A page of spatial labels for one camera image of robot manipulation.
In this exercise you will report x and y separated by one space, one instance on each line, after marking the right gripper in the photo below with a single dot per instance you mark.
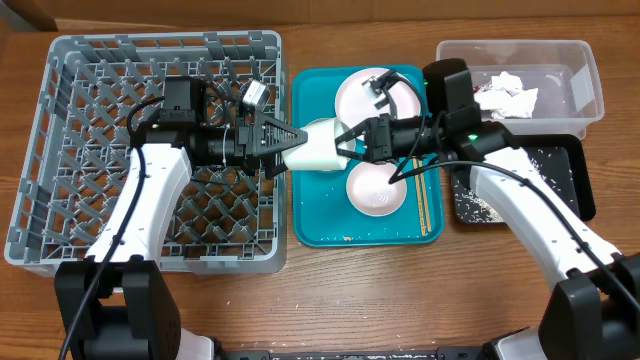
376 138

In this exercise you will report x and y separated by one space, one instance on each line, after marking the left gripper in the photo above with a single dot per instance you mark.
250 141

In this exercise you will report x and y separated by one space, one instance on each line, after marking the large white plate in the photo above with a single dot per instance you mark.
355 101

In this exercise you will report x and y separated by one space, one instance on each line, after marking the white cup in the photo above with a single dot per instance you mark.
314 154

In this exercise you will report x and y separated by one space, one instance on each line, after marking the white napkin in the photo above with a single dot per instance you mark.
506 98

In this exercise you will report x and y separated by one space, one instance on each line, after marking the rice pile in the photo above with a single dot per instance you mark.
551 163

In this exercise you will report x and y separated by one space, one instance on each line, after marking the grey bowl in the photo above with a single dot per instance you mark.
337 160

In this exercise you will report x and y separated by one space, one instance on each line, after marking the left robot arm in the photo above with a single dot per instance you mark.
115 303

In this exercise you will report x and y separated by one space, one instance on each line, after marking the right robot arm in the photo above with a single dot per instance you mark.
593 310

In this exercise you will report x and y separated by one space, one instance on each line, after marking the teal serving tray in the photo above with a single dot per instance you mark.
322 213

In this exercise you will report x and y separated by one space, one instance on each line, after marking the left wooden chopstick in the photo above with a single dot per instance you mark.
419 198

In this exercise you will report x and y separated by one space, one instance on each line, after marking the wooden chopstick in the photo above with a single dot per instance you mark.
419 198
426 203

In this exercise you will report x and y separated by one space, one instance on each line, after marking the right wooden chopstick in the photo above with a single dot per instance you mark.
426 203

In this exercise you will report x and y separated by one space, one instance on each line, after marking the clear plastic bin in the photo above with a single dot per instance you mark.
563 71

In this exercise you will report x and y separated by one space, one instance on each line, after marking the grey plastic dish rack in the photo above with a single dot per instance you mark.
77 158

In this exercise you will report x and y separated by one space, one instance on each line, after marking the black tray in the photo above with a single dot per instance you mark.
577 160

